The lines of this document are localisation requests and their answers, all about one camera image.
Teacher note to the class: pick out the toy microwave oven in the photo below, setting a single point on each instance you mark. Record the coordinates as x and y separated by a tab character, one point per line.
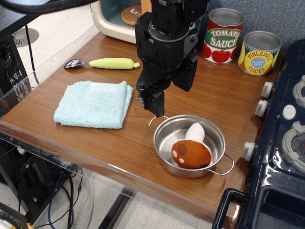
117	18

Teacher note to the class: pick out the small steel pot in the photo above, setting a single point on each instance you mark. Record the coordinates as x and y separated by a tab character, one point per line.
174	129

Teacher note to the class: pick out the plush mushroom toy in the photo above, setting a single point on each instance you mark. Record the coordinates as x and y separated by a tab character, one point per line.
191	152

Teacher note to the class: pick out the light blue towel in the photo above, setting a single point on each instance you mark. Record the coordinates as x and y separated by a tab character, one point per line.
94	105

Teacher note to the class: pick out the tomato sauce can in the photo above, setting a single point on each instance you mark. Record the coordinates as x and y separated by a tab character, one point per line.
222	35

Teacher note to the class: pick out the pineapple slices can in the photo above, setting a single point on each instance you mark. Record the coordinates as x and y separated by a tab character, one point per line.
259	52

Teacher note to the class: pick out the spoon with green handle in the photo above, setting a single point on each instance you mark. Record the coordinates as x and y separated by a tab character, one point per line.
105	63

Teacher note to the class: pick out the clear acrylic table guard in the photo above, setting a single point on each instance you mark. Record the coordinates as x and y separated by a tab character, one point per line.
126	155

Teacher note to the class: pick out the black desk at left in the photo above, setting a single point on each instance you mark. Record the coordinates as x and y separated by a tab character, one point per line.
14	16

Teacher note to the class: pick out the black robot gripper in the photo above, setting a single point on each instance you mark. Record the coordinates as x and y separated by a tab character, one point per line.
168	56

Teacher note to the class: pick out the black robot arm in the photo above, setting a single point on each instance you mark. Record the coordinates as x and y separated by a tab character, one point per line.
166	49

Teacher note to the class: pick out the dark blue toy stove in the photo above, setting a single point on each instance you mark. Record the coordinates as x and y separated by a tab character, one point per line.
275	191

